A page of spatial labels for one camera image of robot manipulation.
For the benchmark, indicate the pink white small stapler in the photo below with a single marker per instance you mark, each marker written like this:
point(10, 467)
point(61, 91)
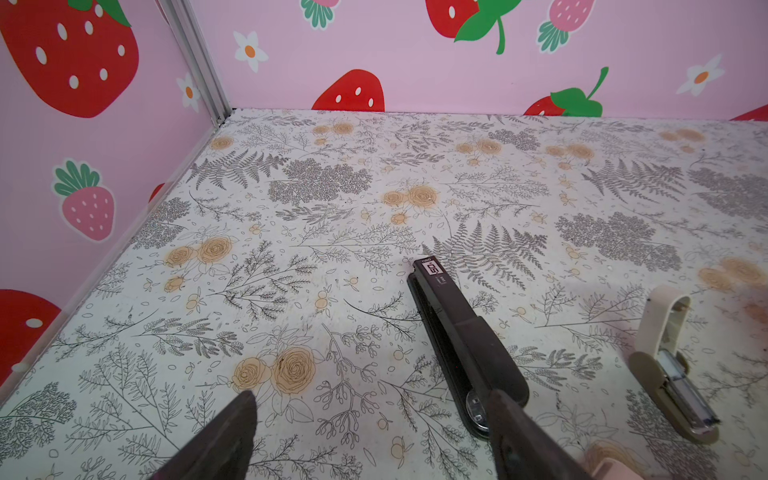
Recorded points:
point(612, 469)

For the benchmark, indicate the aluminium corner post left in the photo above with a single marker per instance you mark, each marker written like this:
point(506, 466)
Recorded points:
point(189, 37)

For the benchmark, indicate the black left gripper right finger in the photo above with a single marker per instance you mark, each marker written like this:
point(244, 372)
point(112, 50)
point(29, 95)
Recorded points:
point(521, 449)

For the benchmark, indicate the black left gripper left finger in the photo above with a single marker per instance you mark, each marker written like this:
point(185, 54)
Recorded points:
point(221, 450)

